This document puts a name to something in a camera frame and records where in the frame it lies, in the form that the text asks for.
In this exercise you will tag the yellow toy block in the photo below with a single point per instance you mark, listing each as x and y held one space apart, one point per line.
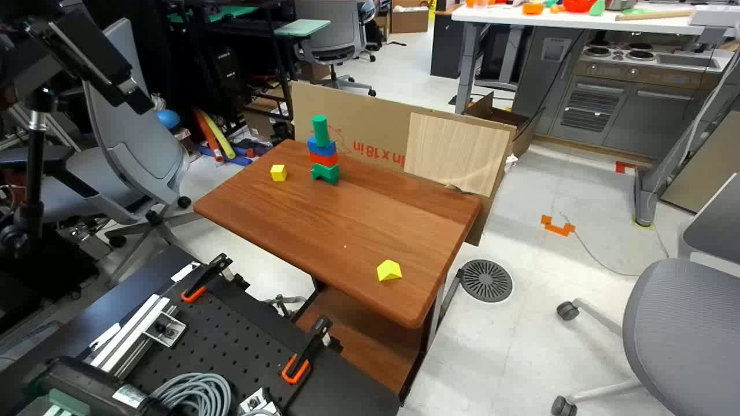
279 171
389 270

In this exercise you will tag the green arch toy block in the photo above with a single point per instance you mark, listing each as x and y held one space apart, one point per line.
324 173

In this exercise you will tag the red toy block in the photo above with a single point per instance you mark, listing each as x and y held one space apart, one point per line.
324 157

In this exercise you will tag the blue toy block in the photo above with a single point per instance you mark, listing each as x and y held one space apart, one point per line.
323 147

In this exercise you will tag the blue block on top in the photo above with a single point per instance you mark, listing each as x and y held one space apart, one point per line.
320 127

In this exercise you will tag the grey toy kitchen cabinet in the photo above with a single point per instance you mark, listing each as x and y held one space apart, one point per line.
639 104

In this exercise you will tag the brown wooden table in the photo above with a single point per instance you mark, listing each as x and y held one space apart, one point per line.
338 232

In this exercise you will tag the cardboard panel with red print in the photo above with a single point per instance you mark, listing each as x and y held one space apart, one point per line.
361 127

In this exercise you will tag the black round floor disc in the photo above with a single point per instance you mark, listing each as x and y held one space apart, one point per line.
485 281

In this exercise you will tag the grey mesh office chair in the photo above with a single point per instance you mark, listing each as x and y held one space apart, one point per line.
338 30

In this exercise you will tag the cardboard box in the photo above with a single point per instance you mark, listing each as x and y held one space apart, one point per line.
407 17

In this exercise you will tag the blue ball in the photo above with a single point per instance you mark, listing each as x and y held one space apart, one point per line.
168 118

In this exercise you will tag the grey office chair black base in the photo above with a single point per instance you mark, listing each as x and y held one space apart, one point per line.
131 147

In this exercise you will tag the orange bowl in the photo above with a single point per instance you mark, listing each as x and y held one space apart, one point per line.
534 7

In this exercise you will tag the white desk grey legs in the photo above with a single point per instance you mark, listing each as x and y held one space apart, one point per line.
555 19

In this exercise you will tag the red container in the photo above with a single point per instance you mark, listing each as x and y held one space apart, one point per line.
580 5

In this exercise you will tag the brown wooden board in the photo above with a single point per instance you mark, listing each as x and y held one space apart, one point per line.
706 164

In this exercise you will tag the orange floor bracket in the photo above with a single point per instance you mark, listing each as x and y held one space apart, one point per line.
555 228

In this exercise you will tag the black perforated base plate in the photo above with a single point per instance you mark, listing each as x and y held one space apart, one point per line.
233 347

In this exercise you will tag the aluminium rail profile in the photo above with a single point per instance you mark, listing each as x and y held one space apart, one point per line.
131 331

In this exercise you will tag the black camera on tripod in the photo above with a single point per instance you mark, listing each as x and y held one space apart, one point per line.
78 46

